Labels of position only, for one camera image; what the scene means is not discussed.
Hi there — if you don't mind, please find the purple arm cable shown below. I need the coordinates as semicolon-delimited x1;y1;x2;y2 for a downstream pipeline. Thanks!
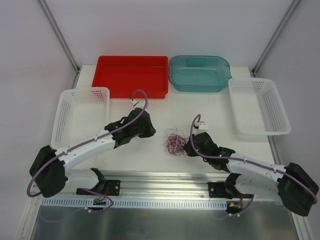
26;89;149;199
189;114;319;205

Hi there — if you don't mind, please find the right aluminium frame post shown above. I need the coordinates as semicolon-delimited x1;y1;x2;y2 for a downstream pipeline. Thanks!
251;0;303;77

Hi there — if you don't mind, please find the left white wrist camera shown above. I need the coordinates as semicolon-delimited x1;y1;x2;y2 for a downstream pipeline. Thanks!
131;99;146;109

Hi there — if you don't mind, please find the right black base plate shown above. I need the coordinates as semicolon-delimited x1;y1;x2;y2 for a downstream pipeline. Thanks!
207;182;242;199

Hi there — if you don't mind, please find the teal translucent plastic tub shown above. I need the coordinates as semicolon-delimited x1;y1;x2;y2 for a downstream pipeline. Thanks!
168;55;232;93

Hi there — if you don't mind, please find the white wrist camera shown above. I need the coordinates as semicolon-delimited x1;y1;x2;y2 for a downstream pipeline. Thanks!
131;99;146;109
193;121;208;131

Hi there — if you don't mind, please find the left aluminium frame post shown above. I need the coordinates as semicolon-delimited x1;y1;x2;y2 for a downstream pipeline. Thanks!
36;0;81;74

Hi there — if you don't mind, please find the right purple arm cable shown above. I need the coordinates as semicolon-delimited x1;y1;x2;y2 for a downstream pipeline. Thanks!
189;114;319;205

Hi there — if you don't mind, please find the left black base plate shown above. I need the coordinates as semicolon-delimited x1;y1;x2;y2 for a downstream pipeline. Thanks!
76;179;121;196

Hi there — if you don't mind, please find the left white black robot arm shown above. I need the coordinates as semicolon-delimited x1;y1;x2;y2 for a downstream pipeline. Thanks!
26;107;156;198

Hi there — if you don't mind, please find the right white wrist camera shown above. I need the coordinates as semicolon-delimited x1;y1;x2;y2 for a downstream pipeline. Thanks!
193;121;208;131

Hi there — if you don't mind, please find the red plastic tray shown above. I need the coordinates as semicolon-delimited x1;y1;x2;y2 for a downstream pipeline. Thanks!
91;55;169;99

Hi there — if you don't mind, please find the aluminium frame post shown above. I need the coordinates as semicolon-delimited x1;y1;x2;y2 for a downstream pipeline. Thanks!
36;0;81;74
251;0;303;77

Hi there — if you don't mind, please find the bundle of thin wires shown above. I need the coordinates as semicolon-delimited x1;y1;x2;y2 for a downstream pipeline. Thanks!
162;126;190;158

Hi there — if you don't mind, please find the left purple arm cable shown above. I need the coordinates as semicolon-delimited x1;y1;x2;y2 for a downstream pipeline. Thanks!
26;89;149;199

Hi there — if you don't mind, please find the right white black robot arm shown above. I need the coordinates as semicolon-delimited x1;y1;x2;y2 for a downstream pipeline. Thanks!
183;132;319;217

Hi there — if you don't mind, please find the aluminium mounting rail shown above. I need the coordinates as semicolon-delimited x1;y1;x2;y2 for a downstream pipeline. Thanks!
31;169;281;201

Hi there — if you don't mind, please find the white slotted cable duct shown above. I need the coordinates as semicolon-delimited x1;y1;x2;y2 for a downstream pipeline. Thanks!
41;197;227;211

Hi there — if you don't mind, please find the left white perforated basket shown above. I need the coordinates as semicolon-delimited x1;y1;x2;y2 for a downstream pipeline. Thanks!
50;87;110;149

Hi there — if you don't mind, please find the right white perforated basket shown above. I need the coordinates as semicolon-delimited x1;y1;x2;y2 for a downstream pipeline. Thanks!
228;77;291;137

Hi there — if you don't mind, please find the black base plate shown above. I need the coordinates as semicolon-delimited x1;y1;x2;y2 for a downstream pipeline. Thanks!
207;182;242;199
76;179;121;196

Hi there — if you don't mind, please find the white perforated basket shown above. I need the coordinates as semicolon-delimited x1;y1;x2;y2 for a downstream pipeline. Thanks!
228;77;291;137
50;87;110;149

